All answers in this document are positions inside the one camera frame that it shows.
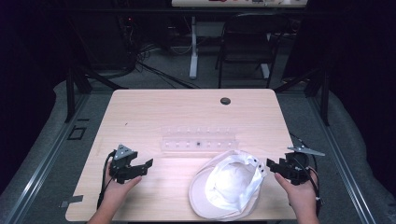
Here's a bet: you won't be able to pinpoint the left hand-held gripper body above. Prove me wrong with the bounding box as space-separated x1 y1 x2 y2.
108 144 139 185

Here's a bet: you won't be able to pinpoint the metal floor rail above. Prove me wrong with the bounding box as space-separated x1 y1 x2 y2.
0 92 92 224
306 92 378 224

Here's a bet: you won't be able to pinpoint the white desk leg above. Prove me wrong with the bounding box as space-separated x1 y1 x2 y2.
260 32 272 80
189 15 201 80

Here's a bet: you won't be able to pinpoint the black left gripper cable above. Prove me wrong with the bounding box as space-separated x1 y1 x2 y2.
95 149 117 210

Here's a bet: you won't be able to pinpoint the black chair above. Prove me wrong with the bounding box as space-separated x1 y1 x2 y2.
214 12 292 90

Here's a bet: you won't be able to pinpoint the white cap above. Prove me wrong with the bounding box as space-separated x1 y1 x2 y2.
188 149 268 222

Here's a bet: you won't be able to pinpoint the person's right hand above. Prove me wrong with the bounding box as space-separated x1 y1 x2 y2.
274 167 320 217

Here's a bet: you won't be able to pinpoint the person's left hand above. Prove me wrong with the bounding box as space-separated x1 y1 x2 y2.
98 161 143 217

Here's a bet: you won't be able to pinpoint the grey tape strip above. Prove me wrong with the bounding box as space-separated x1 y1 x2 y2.
58 194 85 209

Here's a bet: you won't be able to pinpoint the black floor cables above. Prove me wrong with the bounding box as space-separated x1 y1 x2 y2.
134 43 201 90

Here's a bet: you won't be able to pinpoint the black metal stand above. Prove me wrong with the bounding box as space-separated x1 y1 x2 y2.
64 65 129 124
273 65 332 127

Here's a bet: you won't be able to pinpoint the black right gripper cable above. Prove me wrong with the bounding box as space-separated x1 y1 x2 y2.
289 133 323 217

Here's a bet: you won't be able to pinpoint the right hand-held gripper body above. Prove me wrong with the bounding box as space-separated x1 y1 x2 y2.
278 146 326 187

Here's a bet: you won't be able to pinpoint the clear acrylic rack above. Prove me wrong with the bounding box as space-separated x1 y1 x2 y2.
160 125 240 154

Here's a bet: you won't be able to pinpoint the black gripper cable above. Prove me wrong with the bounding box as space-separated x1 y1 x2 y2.
95 149 117 210
289 133 323 217

